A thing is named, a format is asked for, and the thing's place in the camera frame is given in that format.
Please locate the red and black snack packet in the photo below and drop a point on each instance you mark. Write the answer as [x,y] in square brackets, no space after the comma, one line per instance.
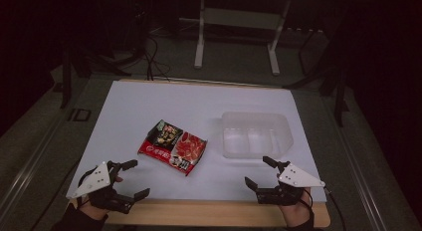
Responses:
[174,148]

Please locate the person's left hand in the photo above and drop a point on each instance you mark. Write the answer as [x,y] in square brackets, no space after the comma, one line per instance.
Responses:
[94,212]

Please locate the black floor bracket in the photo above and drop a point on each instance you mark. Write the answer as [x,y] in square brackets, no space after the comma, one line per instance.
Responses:
[79,115]

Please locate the clear plastic container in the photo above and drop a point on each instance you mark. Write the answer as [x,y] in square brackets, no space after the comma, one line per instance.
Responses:
[255,136]

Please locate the white table sheet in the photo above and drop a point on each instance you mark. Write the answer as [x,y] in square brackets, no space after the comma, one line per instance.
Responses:
[185,105]

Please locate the white metal stand frame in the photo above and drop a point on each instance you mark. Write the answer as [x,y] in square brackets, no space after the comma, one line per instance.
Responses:
[200,35]

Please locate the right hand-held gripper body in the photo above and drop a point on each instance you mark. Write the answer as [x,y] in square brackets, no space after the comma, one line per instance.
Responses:
[295,178]

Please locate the person's right hand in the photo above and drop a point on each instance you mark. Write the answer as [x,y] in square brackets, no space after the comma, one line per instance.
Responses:
[298,212]

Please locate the metal floor rail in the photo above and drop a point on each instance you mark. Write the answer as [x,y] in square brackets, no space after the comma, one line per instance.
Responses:
[30,168]
[361,178]

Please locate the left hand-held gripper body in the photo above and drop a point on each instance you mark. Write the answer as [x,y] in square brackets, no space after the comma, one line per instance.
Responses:
[99,179]

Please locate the black metal stand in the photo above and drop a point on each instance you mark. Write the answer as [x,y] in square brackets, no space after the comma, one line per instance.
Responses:
[340,98]

